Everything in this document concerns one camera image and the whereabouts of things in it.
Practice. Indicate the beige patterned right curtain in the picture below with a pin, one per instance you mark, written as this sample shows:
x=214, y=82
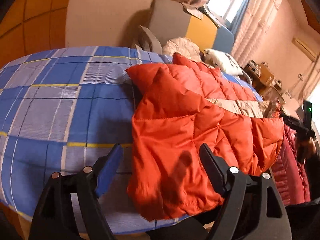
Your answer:
x=258, y=17

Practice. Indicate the white printed pillow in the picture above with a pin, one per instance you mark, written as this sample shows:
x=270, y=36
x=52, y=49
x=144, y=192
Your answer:
x=222, y=60

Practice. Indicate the orange down puffer jacket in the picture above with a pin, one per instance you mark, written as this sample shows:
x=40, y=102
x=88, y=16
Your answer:
x=175, y=116

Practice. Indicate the wooden desk with clutter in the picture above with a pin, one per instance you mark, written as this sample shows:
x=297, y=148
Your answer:
x=262, y=77

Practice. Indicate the orange wooden wardrobe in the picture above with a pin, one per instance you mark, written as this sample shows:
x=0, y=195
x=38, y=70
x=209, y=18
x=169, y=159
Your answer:
x=32, y=26

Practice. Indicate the grey pillow by headboard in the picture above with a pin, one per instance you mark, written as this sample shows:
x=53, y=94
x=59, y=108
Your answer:
x=146, y=41

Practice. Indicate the beige quilted blanket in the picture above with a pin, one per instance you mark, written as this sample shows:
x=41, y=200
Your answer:
x=183, y=46

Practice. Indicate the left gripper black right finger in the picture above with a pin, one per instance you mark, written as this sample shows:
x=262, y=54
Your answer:
x=252, y=207

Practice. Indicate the wall air conditioner unit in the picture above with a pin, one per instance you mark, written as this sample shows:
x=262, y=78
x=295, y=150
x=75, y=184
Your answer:
x=304, y=49

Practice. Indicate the blue plaid bed sheet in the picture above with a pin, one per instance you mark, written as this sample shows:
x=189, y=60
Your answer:
x=60, y=111

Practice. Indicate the bright window with frame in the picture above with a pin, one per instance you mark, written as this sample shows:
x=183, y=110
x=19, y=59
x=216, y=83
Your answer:
x=227, y=12

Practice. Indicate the wicker back wooden chair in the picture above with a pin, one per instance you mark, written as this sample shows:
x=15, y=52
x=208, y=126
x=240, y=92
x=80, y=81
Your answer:
x=272, y=95

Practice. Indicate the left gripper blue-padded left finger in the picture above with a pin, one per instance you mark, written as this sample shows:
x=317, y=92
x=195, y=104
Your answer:
x=66, y=199

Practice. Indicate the red pink puffer garment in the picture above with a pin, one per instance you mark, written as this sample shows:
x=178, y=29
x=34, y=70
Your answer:
x=289, y=175

